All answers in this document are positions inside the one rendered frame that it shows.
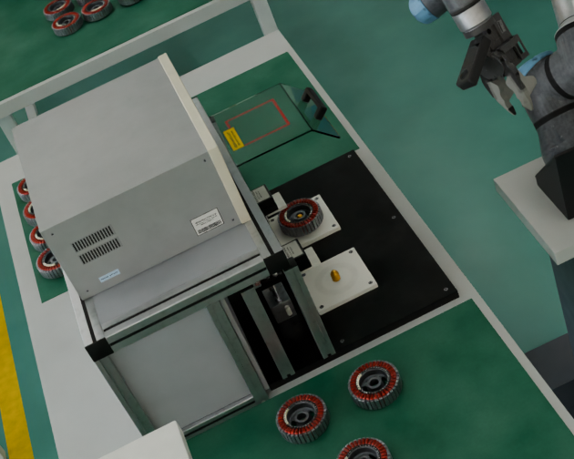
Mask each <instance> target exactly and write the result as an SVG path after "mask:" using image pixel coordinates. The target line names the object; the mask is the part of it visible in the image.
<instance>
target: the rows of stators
mask: <svg viewBox="0 0 574 459"><path fill-rule="evenodd" d="M16 191H17V193H18V195H19V196H20V198H21V200H22V201H24V202H27V204H26V206H25V208H24V210H23V216H24V218H25V219H26V221H27V223H28V224H29V225H30V226H33V227H34V228H33V229H32V231H31V232H30V236H29V240H30V242H31V243H32V245H33V247H34V248H35V250H38V251H40V252H42V253H41V254H40V255H39V256H38V258H37V260H36V267H37V269H38V270H39V272H40V273H41V275H42V276H43V277H44V278H46V279H56V278H59V277H62V276H63V275H64V273H63V270H62V268H61V266H60V264H59V263H58V261H57V260H56V257H55V256H54V254H53V253H52V251H51V249H50V248H49V247H48V246H47V244H46V242H45V240H44V239H43V237H42V236H41V234H40V232H39V228H38V226H37V222H36V216H35V212H34V209H33V206H32V202H31V199H30V196H29V192H28V188H27V185H26V179H25V178H23V179H22V180H21V181H20V183H19V184H18V186H17V189H16ZM50 263H52V264H50Z"/></svg>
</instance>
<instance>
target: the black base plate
mask: <svg viewBox="0 0 574 459"><path fill-rule="evenodd" d="M269 191H270V192H271V194H272V195H273V194H275V193H277V192H279V193H280V194H281V196H282V198H283V200H284V202H285V203H286V205H287V204H288V203H289V204H290V202H292V203H293V201H294V200H295V201H296V200H297V199H311V198H313V197H315V196H317V195H320V196H321V198H322V199H323V201H324V203H325V204H326V206H327V207H328V209H329V210H330V211H331V213H332V214H333V216H334V218H335V219H336V221H337V222H338V224H339V225H340V227H341V229H340V230H338V231H336V232H335V233H333V234H331V235H329V236H327V237H325V238H323V239H321V240H318V241H316V242H314V243H313V244H310V245H308V246H306V247H304V248H303V249H304V250H306V249H308V248H310V247H312V248H313V250H314V252H315V253H316V255H317V257H318V258H319V260H320V262H321V263H322V262H324V261H326V260H329V259H330V258H332V257H334V256H336V255H338V254H340V253H342V252H344V251H346V250H349V249H351V248H354V249H355V250H356V252H357V253H358V255H359V256H360V258H361V259H362V261H363V262H364V265H365V266H366V268H367V269H368V270H369V271H370V273H371V274H372V276H373V277H374V279H375V281H376V283H377V285H378V287H377V288H375V289H373V290H371V291H368V292H367V293H365V294H363V295H361V296H359V297H357V298H355V299H353V300H351V301H348V302H346V303H345V304H343V305H341V306H339V307H337V308H335V309H333V310H331V311H328V312H326V313H324V314H322V315H320V314H319V315H320V317H321V320H322V322H323V325H324V328H325V329H326V331H327V334H328V336H329V338H330V340H331V343H332V345H333V348H334V350H335V354H333V355H331V354H330V353H329V354H327V355H328V357H327V358H325V359H324V358H323V357H322V354H321V353H320V351H319V349H318V347H317V344H316V342H315V340H314V338H313V335H312V333H311V331H310V329H309V327H308V324H307V322H306V320H305V319H304V316H303V314H302V311H301V309H300V306H299V304H298V302H297V300H296V299H295V296H294V294H293V292H292V288H291V286H290V284H289V282H288V281H287V279H286V280H283V281H281V283H282V285H283V287H284V289H285V290H286V292H287V294H288V295H289V297H290V299H291V301H292V305H293V307H294V309H295V310H296V313H297V315H295V316H293V317H291V318H290V319H288V320H286V321H283V322H280V323H277V321H276V320H275V318H274V316H273V314H272V311H271V309H270V307H269V305H268V303H267V301H266V300H265V298H264V295H263V293H262V291H261V292H259V293H257V294H258V296H259V298H260V300H261V304H262V306H263V308H264V310H265V311H266V313H267V315H268V317H269V319H270V321H271V323H272V326H273V329H274V330H275V332H276V334H277V336H278V338H279V340H280V342H281V344H282V347H283V349H284V350H285V353H286V355H287V357H288V359H289V361H290V363H291V365H292V367H293V369H294V371H295V374H293V375H290V374H287V378H285V379H283V378H282V376H281V374H280V372H279V370H278V368H277V366H276V364H275V362H274V360H273V358H272V356H271V354H270V351H269V349H268V347H267V345H266V343H265V341H264V339H263V338H262V336H261V333H260V331H259V329H258V327H257V325H256V323H255V321H254V319H253V318H252V316H251V313H250V311H249V309H248V307H247V305H246V303H245V301H244V299H243V298H242V296H241V293H240V291H237V292H235V293H233V294H232V295H230V296H228V300H229V302H230V304H231V307H232V308H233V310H234V313H235V314H236V316H237V319H238V321H239V323H240V325H241V328H242V330H243V332H244V334H245V336H246V338H247V341H248V343H249V345H250V346H251V349H252V351H253V354H254V356H255V358H256V360H257V362H258V364H259V365H260V368H261V370H262V373H263V375H264V377H265V379H266V381H267V383H268V385H269V387H270V389H271V391H273V390H275V389H277V388H279V387H281V386H283V385H285V384H286V383H289V382H291V381H293V380H295V379H297V378H299V377H301V376H303V375H305V374H306V373H308V372H311V371H313V370H315V369H317V368H319V367H321V366H323V365H325V364H326V363H328V362H331V361H333V360H335V359H337V358H339V357H341V356H343V355H345V354H347V353H348V352H351V351H353V350H355V349H357V348H359V347H361V346H363V345H365V344H367V343H368V342H371V341H373V340H375V339H377V338H379V337H381V336H383V335H385V334H387V333H388V332H391V331H393V330H395V329H397V328H399V327H401V326H403V325H405V324H407V323H409V322H410V321H413V320H415V319H417V318H419V317H421V316H423V315H425V314H427V313H429V312H430V311H433V310H435V309H437V308H439V307H441V306H443V305H445V304H447V303H449V302H450V301H453V300H455V299H457V298H459V294H458V291H457V289H456V288H455V286H454V285H453V283H452V282H451V281H450V279H449V278H448V277H447V276H446V275H445V273H444V272H443V271H442V269H441V268H440V266H439V265H438V264H437V262H436V261H435V259H434V258H433V257H432V255H431V254H430V253H429V251H428V250H427V248H426V247H425V245H424V244H423V243H422V241H421V240H420V239H419V238H418V237H417V236H416V234H415V232H414V231H413V230H412V228H411V227H410V226H409V224H408V223H407V222H406V220H405V218H404V217H403V216H402V214H401V213H400V212H399V210H398V209H397V208H396V206H395V205H394V203H393V202H392V200H390V199H389V197H388V196H387V195H386V193H385V192H384V190H383V189H382V188H381V186H380V185H379V183H378V182H377V181H376V179H375V178H374V176H373V175H372V174H371V172H370V171H369V169H368V168H367V167H366V165H365V164H364V163H363V161H362V160H361V159H360V158H359V157H358V155H357V154H356V152H355V151H354V150H351V151H349V152H347V153H345V154H343V155H341V156H340V157H338V158H335V159H333V160H331V161H329V162H327V163H325V164H322V165H321V166H319V167H317V168H314V169H312V170H310V171H308V172H306V173H304V174H302V175H301V176H299V177H297V178H294V179H292V180H290V181H288V182H285V183H283V184H281V185H280V186H278V187H276V188H274V189H271V190H269Z"/></svg>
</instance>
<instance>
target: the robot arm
mask: <svg viewBox="0 0 574 459"><path fill-rule="evenodd" d="M551 3H552V6H553V9H554V13H555V16H556V19H557V22H558V26H559V29H558V30H557V32H556V34H555V41H556V45H557V51H555V52H554V53H553V52H552V51H545V52H542V53H540V54H538V55H536V56H534V57H533V58H532V59H529V61H527V62H526V63H525V64H523V65H522V66H521V67H520V68H519V69H517V68H516V66H517V65H518V64H519V63H520V62H522V61H521V60H524V59H525V58H526V57H527V56H528V55H529V53H528V51H527V49H526V48H525V46H524V44H523V43H522V41H521V39H520V37H519V36H518V34H516V35H511V33H510V32H509V30H508V28H507V26H506V24H505V22H504V21H503V19H502V17H501V15H500V14H499V12H497V13H495V14H493V15H491V14H492V12H491V10H490V9H489V7H488V5H487V3H486V1H485V0H409V9H410V11H411V13H412V15H413V16H414V17H415V19H416V20H417V21H419V22H421V23H423V24H430V23H432V22H433V21H435V20H436V19H438V18H439V17H440V16H441V15H442V14H443V13H445V12H446V11H447V10H448V12H449V14H450V15H451V16H452V18H453V19H454V21H455V23H456V25H457V27H458V28H459V30H460V32H463V35H464V37H465V38H466V39H468V38H471V37H474V38H475V39H474V40H472V41H471V42H470V45H469V48H468V50H467V52H466V57H465V60H464V63H463V65H462V68H461V71H460V73H459V76H458V79H457V81H456V85H457V86H458V87H460V88H461V89H463V90H466V89H468V88H471V87H474V86H476V85H477V82H478V79H479V77H480V78H481V81H482V83H483V85H484V86H485V88H486V89H487V91H488V92H489V93H490V95H491V96H492V97H493V98H494V99H495V100H496V101H497V102H498V103H499V104H500V105H501V106H502V107H503V108H504V109H506V110H507V111H508V112H509V113H511V114H512V115H513V116H515V115H516V114H517V113H516V111H515V109H514V107H513V106H512V105H511V103H510V102H509V99H511V97H512V95H513V94H514V93H515V94H516V97H517V98H518V99H519V101H520V102H521V104H522V107H524V108H525V109H526V111H527V113H528V116H529V118H530V120H531V122H532V123H533V125H534V127H535V129H536V131H537V132H538V138H539V144H540V149H541V155H542V159H543V161H544V163H545V165H546V164H547V163H548V162H549V161H550V160H551V159H552V158H553V157H554V156H555V155H557V154H558V153H560V152H563V151H565V150H567V149H569V148H572V147H574V0H551ZM518 41H519V42H520V44H521V45H522V47H523V48H524V50H525V52H524V53H523V51H522V49H521V48H520V46H519V44H518ZM504 77H507V80H505V78H504Z"/></svg>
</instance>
